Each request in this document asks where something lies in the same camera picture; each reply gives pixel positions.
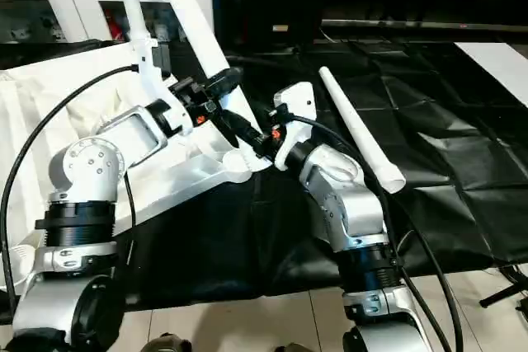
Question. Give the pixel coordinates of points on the white plastic table leg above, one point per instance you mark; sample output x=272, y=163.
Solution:
x=359, y=121
x=132, y=6
x=194, y=18

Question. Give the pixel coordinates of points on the white plastic table top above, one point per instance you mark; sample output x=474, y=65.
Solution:
x=62, y=92

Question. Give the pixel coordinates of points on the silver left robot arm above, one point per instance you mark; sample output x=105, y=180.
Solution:
x=90, y=162

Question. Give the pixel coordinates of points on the red bottle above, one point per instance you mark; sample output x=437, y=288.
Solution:
x=114, y=24

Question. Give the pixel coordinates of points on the black mat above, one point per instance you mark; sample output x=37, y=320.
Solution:
x=433, y=142

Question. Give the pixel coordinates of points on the white flat board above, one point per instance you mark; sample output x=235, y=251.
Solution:
x=499, y=63

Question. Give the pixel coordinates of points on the black metal folding leg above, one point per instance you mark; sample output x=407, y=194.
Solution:
x=503, y=295

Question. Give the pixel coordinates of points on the grey metal rail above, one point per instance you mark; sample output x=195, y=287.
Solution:
x=412, y=25

